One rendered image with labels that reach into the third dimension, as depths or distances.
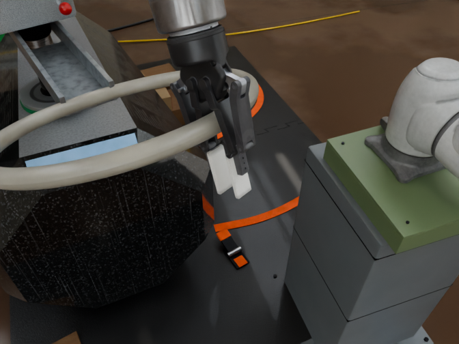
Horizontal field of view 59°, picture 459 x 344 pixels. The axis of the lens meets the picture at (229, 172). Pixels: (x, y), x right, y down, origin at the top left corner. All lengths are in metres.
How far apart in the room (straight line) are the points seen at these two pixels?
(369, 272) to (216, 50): 0.81
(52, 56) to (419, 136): 0.95
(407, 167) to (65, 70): 0.90
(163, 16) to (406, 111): 0.70
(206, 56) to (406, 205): 0.71
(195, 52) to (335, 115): 2.36
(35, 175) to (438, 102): 0.82
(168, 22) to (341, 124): 2.32
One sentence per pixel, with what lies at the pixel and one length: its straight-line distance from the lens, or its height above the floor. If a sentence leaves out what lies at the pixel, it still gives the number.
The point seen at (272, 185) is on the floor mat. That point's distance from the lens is 2.23.
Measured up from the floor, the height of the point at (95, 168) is 1.28.
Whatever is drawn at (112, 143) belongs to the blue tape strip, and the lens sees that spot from 1.28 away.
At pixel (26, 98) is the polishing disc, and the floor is 0.90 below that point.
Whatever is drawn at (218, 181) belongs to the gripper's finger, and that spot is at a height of 1.19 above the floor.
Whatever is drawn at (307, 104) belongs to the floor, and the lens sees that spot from 2.89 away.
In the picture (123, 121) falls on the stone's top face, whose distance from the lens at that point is 1.32.
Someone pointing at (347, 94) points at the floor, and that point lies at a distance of 3.06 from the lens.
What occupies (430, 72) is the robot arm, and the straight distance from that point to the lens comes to 1.03.
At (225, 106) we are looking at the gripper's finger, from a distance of 0.54.
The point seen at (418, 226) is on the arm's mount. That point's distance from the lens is 1.04.
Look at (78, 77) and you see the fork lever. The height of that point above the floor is 1.09.
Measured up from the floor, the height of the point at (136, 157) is 1.28.
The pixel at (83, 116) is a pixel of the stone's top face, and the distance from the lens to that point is 1.38.
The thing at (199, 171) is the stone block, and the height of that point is 0.61.
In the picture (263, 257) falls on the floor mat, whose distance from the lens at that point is 1.93.
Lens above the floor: 1.61
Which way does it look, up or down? 44 degrees down
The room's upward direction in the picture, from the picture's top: straight up
